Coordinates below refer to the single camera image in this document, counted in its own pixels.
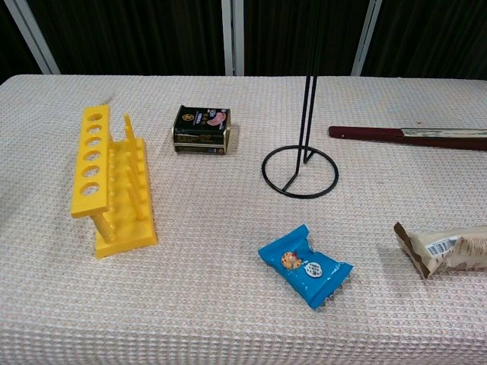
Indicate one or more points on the white waffle weave tablecloth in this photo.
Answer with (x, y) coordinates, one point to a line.
(228, 296)

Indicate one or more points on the beige snack wrapper packet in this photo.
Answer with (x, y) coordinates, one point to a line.
(449, 249)

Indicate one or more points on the white metal frame post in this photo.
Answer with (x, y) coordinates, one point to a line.
(233, 38)
(34, 34)
(364, 38)

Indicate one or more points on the blue cookie snack packet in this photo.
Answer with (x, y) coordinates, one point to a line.
(304, 266)

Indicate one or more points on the black luncheon meat tin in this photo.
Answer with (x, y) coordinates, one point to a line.
(201, 131)

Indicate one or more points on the yellow plastic test tube rack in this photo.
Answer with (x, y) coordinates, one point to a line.
(125, 182)

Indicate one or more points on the dark red folding fan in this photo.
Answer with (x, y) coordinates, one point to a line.
(380, 134)

